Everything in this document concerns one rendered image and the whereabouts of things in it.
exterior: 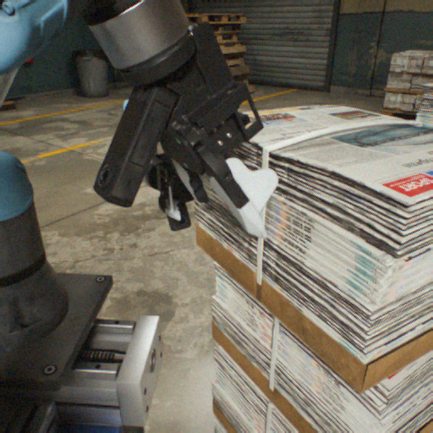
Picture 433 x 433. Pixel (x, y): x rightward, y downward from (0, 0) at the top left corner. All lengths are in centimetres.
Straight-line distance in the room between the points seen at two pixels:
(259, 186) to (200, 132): 8
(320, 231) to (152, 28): 26
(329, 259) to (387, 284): 7
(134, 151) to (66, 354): 30
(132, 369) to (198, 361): 108
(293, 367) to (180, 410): 90
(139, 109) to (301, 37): 796
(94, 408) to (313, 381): 31
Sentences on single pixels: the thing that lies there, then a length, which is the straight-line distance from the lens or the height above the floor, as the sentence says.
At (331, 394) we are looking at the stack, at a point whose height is 74.
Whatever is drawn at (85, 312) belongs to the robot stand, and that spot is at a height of 82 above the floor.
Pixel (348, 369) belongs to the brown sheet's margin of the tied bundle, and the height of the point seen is 85.
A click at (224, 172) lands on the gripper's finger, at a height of 107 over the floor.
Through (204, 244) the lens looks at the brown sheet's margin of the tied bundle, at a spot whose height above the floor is 85.
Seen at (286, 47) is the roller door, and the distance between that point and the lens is 843.
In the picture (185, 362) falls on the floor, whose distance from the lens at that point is 166.
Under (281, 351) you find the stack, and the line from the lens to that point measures 68.
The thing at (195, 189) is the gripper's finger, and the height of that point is 102.
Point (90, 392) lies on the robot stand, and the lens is 61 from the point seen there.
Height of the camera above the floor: 120
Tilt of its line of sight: 27 degrees down
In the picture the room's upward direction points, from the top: straight up
